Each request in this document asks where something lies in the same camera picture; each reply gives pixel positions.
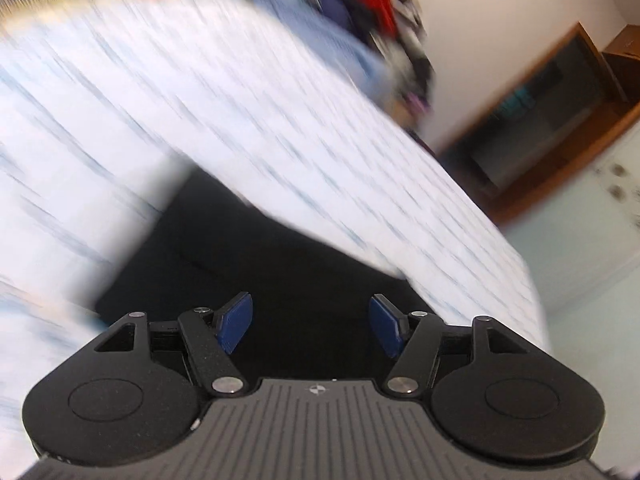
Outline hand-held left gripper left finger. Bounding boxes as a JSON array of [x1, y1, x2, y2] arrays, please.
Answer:
[[93, 291, 255, 401]]

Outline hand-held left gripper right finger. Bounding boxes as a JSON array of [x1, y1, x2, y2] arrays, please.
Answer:
[[367, 292, 531, 399]]

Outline black pants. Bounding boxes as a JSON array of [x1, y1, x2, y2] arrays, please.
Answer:
[[94, 164, 437, 394]]

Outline white wardrobe door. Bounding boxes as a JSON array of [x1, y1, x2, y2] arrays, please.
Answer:
[[500, 125, 640, 476]]

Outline white printed bed sheet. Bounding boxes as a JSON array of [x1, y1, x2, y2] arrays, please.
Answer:
[[0, 0, 551, 461]]

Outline light blue blanket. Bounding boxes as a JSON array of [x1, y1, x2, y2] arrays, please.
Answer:
[[195, 0, 401, 111]]

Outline navy blue garment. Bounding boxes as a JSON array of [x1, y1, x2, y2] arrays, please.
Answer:
[[316, 0, 362, 34]]

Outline wooden door frame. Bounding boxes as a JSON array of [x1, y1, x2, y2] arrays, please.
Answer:
[[434, 20, 640, 227]]

